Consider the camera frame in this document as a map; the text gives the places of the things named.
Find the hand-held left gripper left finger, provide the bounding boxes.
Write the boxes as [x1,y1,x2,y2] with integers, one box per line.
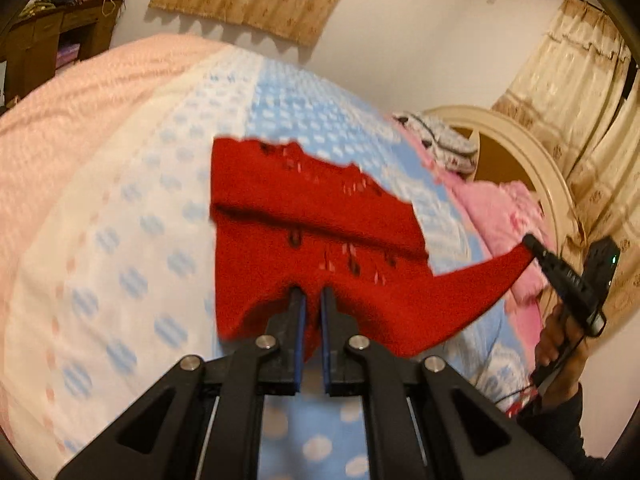
[55,285,308,480]

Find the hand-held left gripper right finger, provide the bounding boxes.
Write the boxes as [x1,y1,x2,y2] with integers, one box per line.
[320,285,576,480]

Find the red patterned cloth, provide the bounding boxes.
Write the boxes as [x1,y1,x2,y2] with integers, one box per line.
[505,392,534,420]

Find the person's right hand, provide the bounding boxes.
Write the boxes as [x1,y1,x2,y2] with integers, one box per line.
[534,309,592,407]

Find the pink blanket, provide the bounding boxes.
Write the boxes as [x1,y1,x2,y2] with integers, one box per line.
[500,300,547,392]

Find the pink floral quilt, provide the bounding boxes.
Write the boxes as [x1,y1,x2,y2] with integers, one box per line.
[451,180,557,307]

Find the grey patterned folded clothes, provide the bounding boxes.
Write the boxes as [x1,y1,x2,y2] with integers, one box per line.
[392,112,480,174]

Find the patterned bed sheet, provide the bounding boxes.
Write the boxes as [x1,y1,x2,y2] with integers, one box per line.
[0,34,547,480]

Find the person's right forearm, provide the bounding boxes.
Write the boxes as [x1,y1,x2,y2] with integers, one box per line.
[517,384,609,480]

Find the beige corner curtain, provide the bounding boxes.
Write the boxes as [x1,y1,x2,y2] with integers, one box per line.
[492,0,640,332]

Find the dark wooden desk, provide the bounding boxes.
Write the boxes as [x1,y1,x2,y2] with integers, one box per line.
[0,0,126,107]

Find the cream bed headboard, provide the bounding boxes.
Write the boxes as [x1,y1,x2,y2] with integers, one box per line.
[422,105,587,262]

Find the pink box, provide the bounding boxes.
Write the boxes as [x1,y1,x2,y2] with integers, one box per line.
[53,42,81,69]

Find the red embroidered knit sweater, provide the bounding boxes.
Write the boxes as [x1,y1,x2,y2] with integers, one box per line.
[209,136,537,359]

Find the black cable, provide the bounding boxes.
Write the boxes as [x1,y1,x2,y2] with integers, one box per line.
[495,330,592,407]

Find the dark curtain rod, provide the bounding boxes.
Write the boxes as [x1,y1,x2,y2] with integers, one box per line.
[560,0,604,14]

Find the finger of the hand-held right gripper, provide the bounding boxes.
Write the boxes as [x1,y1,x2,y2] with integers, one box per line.
[522,233,557,272]

